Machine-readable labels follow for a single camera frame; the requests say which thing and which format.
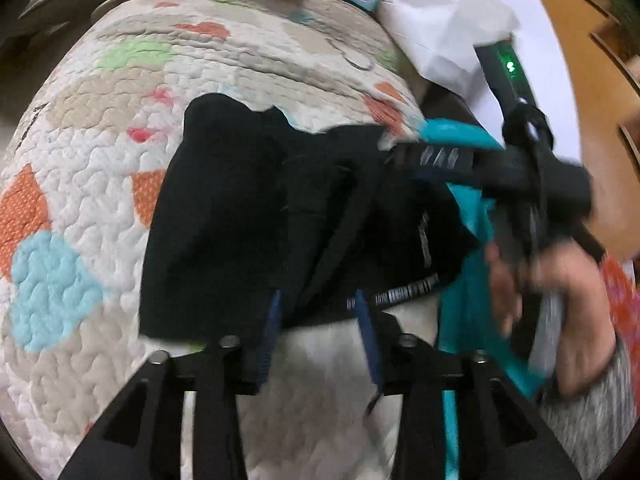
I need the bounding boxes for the person's orange patterned shirt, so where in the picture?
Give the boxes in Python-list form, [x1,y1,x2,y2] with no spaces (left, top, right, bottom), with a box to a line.
[597,252,640,343]

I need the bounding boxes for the wooden furniture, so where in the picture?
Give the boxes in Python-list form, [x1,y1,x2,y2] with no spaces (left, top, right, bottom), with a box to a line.
[520,0,640,261]

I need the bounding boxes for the quilted patchwork blanket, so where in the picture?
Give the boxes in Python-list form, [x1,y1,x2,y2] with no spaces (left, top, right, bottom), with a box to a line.
[0,0,451,480]

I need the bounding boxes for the black pants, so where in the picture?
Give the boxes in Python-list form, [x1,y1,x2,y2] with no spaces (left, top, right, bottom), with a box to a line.
[137,92,478,343]

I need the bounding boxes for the person's grey trousers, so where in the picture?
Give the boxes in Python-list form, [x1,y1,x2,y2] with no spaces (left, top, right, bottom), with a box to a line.
[537,335,640,480]

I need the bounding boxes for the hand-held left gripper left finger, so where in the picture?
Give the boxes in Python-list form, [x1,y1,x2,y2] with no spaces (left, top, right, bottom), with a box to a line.
[57,290,284,480]

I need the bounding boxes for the person's right hand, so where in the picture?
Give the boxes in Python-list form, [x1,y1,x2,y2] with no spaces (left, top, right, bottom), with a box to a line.
[485,240,618,398]

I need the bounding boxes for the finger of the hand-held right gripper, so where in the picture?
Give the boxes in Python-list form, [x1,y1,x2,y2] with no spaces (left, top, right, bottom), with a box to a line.
[387,141,483,183]

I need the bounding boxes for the white cloth with red stripe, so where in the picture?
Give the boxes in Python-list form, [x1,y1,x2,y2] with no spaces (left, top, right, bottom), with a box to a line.
[367,0,521,96]

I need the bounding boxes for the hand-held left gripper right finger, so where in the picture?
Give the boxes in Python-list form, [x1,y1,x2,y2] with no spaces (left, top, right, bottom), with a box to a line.
[352,289,583,480]

